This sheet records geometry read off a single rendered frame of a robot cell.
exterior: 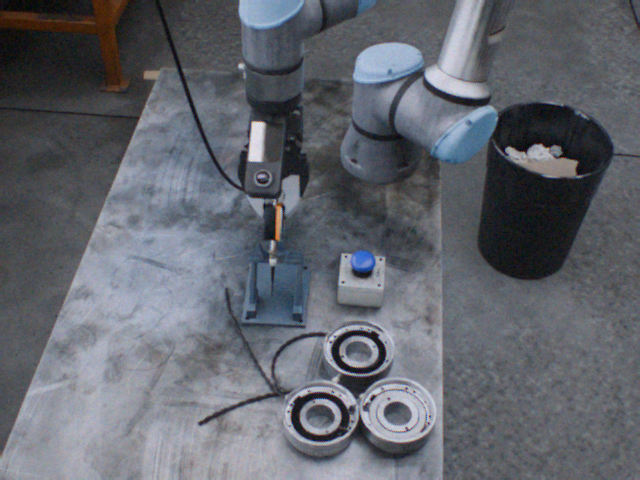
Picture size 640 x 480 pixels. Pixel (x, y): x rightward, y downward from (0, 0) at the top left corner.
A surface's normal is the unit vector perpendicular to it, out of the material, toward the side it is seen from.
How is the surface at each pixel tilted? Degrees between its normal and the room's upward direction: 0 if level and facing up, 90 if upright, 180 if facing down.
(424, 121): 75
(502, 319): 0
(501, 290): 0
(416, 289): 0
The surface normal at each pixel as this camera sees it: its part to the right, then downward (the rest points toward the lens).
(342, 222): 0.02, -0.70
